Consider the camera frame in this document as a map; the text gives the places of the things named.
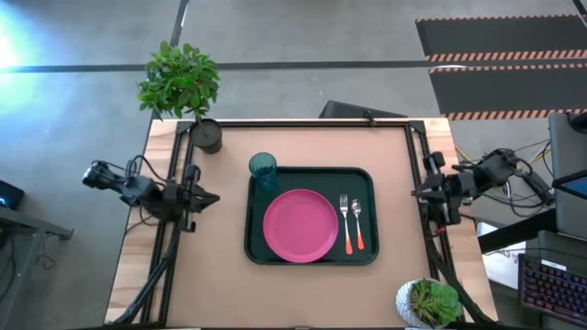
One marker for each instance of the teal faceted plastic cup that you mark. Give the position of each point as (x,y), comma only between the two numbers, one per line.
(262,167)

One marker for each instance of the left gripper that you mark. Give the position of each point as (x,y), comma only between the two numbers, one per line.
(190,215)

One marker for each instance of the pink plastic plate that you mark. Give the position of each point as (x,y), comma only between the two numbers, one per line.
(300,227)

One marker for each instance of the black orange-striped floor mat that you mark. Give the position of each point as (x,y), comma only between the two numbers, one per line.
(509,89)
(504,34)

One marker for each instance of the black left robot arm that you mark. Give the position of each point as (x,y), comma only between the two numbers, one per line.
(135,188)

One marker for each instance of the black computer keyboard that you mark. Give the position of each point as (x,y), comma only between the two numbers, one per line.
(550,289)

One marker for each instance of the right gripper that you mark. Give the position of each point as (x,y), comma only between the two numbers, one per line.
(451,211)

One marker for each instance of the black flat panel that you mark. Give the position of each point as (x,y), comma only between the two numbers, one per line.
(348,110)

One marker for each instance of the succulent in white patterned pot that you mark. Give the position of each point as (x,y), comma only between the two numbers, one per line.
(433,302)

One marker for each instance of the dark green serving tray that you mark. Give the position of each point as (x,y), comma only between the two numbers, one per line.
(362,183)

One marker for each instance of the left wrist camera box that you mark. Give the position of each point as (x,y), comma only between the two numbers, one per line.
(172,192)

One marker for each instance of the blue-screen monitor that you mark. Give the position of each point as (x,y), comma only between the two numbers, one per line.
(575,185)

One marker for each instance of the black device with blue light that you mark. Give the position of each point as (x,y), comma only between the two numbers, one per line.
(9,194)

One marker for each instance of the dark grey equipment cabinet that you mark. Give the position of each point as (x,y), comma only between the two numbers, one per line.
(568,142)

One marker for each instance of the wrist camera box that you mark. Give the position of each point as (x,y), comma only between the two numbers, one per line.
(463,184)
(172,192)

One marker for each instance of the grey metal desk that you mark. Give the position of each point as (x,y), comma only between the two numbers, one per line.
(27,222)

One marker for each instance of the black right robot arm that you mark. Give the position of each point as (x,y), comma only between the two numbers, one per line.
(493,172)

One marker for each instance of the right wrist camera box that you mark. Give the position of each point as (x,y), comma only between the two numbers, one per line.
(463,184)

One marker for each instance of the leafy tree in black pot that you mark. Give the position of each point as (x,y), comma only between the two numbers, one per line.
(179,82)

